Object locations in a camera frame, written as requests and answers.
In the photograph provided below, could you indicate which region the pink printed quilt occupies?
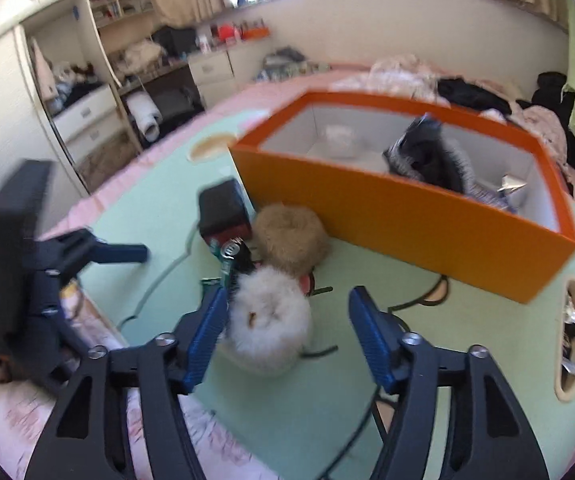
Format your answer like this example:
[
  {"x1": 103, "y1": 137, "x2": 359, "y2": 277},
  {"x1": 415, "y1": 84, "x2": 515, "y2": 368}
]
[{"x1": 367, "y1": 55, "x2": 568, "y2": 161}]

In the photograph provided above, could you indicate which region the green toy car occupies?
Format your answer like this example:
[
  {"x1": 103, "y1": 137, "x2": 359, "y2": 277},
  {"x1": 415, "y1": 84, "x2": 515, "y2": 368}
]
[{"x1": 202, "y1": 237, "x2": 256, "y2": 291}]

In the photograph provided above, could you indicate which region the white fur pompom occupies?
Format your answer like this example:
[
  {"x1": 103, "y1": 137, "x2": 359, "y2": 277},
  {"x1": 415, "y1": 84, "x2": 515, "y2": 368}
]
[{"x1": 220, "y1": 265, "x2": 314, "y2": 378}]

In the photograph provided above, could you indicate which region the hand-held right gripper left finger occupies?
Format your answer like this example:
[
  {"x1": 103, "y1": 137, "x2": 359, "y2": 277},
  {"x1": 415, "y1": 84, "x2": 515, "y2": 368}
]
[{"x1": 25, "y1": 285, "x2": 231, "y2": 480}]

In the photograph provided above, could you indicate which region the grey folded clothes pile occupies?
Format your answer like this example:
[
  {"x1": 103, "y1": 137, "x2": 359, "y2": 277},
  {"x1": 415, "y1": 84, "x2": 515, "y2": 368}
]
[{"x1": 255, "y1": 47, "x2": 331, "y2": 81}]

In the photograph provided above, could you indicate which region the black garment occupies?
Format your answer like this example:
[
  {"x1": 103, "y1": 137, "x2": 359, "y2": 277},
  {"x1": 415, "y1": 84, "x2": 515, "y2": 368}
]
[{"x1": 437, "y1": 76, "x2": 513, "y2": 113}]

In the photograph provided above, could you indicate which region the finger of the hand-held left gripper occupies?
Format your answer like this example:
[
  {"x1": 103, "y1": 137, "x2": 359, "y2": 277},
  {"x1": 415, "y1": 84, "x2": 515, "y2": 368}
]
[
  {"x1": 18, "y1": 280, "x2": 93, "y2": 393},
  {"x1": 38, "y1": 229, "x2": 149, "y2": 281}
]

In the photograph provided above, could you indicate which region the white paper roll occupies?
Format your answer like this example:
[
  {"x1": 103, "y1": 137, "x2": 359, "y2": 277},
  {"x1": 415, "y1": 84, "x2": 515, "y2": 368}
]
[{"x1": 126, "y1": 92, "x2": 161, "y2": 142}]

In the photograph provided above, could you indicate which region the black lace doll dress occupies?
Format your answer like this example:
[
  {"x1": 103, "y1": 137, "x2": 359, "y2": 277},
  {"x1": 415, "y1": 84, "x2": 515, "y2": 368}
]
[{"x1": 382, "y1": 115, "x2": 478, "y2": 196}]

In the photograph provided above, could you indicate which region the black box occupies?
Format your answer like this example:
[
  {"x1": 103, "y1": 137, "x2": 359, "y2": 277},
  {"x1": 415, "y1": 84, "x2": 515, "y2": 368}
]
[{"x1": 198, "y1": 180, "x2": 254, "y2": 251}]

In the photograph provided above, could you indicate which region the white drawer cabinet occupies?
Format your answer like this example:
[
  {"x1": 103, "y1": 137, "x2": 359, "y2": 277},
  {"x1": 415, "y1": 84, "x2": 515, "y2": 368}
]
[{"x1": 188, "y1": 35, "x2": 273, "y2": 106}]

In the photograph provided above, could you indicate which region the small silver metal item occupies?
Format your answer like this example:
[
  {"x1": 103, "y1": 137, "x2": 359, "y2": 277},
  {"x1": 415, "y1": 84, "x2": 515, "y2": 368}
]
[{"x1": 498, "y1": 172, "x2": 529, "y2": 195}]

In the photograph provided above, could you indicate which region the mint green desktop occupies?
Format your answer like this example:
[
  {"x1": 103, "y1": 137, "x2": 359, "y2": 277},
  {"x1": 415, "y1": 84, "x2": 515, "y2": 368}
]
[{"x1": 38, "y1": 105, "x2": 575, "y2": 480}]

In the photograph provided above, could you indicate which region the beige fur pompom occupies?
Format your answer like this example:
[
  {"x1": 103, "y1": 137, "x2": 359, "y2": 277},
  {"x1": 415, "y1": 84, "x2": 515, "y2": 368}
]
[{"x1": 252, "y1": 204, "x2": 332, "y2": 277}]

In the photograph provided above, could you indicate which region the orange cardboard box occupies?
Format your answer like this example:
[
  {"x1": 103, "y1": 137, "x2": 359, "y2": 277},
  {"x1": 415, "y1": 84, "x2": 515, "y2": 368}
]
[{"x1": 228, "y1": 91, "x2": 575, "y2": 305}]

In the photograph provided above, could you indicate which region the white wardrobe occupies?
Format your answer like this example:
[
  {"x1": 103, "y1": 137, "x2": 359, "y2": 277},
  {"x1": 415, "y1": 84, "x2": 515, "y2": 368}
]
[{"x1": 0, "y1": 0, "x2": 143, "y2": 201}]

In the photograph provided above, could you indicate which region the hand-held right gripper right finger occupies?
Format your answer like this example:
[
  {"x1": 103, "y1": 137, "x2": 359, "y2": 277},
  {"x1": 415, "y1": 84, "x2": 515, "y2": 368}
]
[{"x1": 348, "y1": 285, "x2": 551, "y2": 480}]

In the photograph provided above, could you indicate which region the black clothing pile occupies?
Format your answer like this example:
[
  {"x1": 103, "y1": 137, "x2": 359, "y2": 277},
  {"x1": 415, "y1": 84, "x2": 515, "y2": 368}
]
[{"x1": 532, "y1": 72, "x2": 575, "y2": 181}]

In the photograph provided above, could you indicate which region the clear plastic bag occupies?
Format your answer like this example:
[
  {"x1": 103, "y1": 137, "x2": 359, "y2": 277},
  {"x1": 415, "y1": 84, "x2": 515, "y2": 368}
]
[{"x1": 322, "y1": 124, "x2": 363, "y2": 158}]

